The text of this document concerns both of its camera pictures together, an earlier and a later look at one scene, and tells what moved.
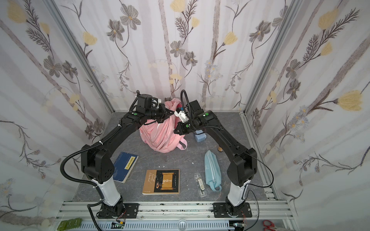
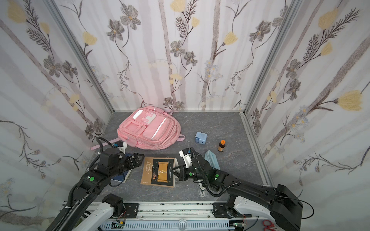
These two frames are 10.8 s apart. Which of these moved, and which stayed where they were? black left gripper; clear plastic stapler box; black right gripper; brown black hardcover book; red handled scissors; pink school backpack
Moved: black right gripper; brown black hardcover book; pink school backpack; black left gripper
Stayed: clear plastic stapler box; red handled scissors
